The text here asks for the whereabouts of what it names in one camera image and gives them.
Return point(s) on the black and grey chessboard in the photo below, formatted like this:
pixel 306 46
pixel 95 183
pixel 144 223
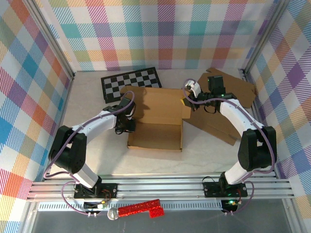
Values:
pixel 126 82

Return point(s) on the red glitter toy microphone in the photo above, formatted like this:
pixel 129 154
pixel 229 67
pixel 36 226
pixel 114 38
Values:
pixel 136 208

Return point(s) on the red glitter block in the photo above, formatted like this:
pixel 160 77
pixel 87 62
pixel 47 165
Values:
pixel 156 213

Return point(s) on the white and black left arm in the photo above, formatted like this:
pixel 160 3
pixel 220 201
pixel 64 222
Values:
pixel 97 122

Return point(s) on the aluminium rail beam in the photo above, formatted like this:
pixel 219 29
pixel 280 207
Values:
pixel 158 187

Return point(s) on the brown cardboard mailer box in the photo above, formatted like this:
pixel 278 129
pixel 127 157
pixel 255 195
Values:
pixel 240 89
pixel 155 138

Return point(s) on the aluminium frame post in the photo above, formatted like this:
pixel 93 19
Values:
pixel 52 36
pixel 263 36

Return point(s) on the small controller board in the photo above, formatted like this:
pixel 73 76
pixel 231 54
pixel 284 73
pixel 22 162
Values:
pixel 229 205
pixel 94 205

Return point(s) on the aluminium side rail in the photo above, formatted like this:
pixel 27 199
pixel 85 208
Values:
pixel 65 102
pixel 266 143

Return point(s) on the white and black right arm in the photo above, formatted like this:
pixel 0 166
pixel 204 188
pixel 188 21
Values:
pixel 238 116

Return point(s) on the flat brown cardboard sheet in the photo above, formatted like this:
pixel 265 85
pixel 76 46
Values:
pixel 213 126

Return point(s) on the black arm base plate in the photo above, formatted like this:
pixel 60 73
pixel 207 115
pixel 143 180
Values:
pixel 109 189
pixel 211 190

